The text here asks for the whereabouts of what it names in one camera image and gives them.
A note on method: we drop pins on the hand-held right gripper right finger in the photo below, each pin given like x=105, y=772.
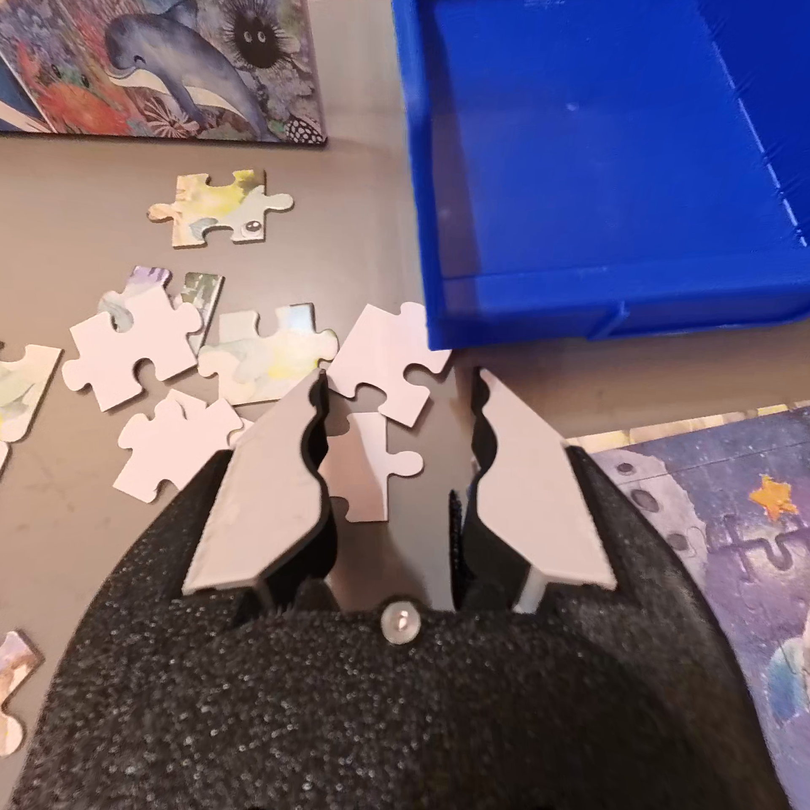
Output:
x=538, y=506

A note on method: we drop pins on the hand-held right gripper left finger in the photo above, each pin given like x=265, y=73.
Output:
x=266, y=506

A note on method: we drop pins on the white puzzle piece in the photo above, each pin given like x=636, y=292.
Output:
x=367, y=468

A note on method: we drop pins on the pile of puzzle pieces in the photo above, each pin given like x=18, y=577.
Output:
x=133, y=342

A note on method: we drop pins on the grey desk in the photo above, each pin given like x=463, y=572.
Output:
x=76, y=209

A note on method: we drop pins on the space puzzle board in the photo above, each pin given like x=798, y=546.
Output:
x=728, y=538

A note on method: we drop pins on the blue plastic bin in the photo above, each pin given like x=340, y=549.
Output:
x=601, y=158

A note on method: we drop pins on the colourful puzzle box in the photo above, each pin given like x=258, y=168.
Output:
x=158, y=63

